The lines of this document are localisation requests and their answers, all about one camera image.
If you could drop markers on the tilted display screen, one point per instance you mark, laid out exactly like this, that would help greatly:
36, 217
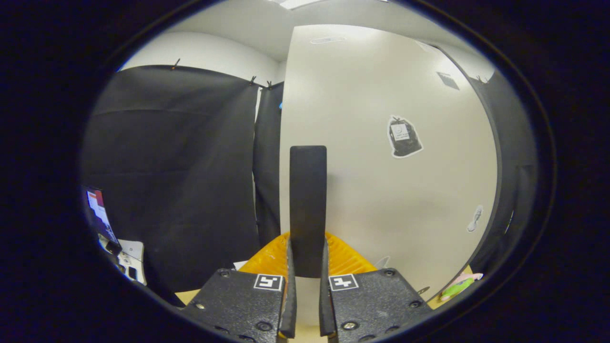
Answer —
100, 214

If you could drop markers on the large ceiling light panel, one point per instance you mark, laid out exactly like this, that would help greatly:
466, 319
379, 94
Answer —
298, 3

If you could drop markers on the grey cabinet door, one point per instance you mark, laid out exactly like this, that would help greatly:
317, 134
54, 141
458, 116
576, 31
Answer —
381, 214

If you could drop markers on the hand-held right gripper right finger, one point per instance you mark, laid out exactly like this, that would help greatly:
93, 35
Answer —
326, 309

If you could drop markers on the green and pink plush toy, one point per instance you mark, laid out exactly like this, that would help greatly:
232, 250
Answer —
457, 287

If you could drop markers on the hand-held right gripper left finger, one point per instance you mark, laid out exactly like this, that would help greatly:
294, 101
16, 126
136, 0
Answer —
288, 309

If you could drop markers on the white plastic bracket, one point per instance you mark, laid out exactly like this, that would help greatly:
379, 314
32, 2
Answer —
131, 262

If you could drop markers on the black backdrop cloth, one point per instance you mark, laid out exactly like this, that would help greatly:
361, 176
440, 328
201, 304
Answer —
181, 181

